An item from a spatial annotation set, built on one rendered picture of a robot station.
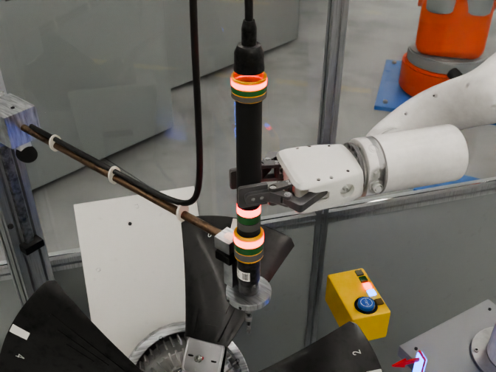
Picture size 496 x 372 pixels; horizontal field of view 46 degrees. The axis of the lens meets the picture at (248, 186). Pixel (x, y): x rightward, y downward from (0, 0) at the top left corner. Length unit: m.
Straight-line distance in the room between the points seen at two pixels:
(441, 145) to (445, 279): 1.48
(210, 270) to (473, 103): 0.54
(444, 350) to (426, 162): 0.79
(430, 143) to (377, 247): 1.20
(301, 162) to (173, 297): 0.59
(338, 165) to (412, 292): 1.51
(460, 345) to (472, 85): 0.83
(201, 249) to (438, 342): 0.70
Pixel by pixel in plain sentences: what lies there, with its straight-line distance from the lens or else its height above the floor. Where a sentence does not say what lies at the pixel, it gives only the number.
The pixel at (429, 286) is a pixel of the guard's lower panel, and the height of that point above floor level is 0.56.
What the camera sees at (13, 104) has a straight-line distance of 1.27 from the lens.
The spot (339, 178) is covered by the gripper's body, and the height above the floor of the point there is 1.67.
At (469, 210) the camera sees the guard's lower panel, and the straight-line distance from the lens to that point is 2.13.
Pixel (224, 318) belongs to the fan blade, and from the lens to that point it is 1.07.
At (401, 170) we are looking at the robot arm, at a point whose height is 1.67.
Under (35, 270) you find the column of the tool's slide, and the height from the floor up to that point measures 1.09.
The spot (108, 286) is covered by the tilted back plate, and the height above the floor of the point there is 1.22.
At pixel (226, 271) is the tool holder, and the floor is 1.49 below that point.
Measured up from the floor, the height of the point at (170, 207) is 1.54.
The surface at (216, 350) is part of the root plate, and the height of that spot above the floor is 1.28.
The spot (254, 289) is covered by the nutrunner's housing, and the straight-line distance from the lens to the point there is 0.90.
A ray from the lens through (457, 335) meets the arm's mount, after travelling 1.60.
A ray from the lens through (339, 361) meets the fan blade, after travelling 1.18.
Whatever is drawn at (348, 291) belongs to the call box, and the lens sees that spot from 1.49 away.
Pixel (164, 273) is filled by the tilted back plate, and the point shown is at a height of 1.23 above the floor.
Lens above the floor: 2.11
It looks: 35 degrees down
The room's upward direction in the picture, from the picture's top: straight up
